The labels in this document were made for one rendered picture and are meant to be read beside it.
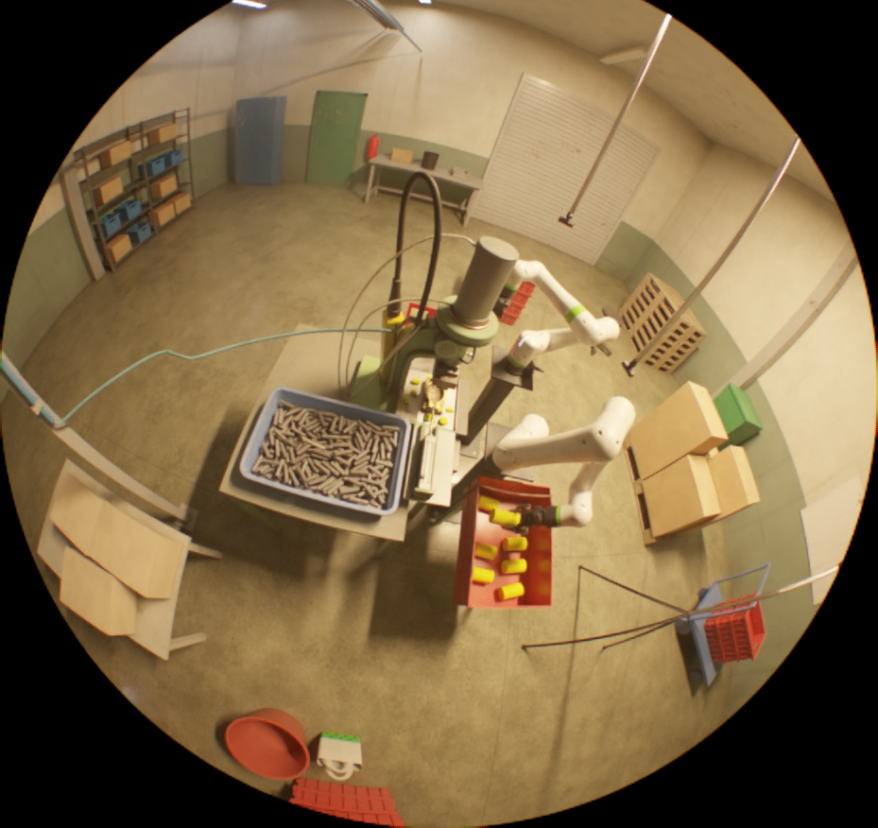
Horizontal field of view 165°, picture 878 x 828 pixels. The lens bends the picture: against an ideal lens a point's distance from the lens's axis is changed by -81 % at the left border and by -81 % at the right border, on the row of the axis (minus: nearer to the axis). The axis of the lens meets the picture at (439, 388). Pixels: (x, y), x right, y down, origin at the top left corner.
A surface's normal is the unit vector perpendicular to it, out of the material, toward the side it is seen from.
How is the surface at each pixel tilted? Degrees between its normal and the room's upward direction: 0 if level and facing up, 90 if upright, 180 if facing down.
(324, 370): 0
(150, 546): 0
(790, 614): 90
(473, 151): 90
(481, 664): 0
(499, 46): 90
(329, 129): 90
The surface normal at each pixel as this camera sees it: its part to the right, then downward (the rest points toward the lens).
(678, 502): -0.97, -0.18
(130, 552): 0.26, -0.58
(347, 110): -0.09, 0.78
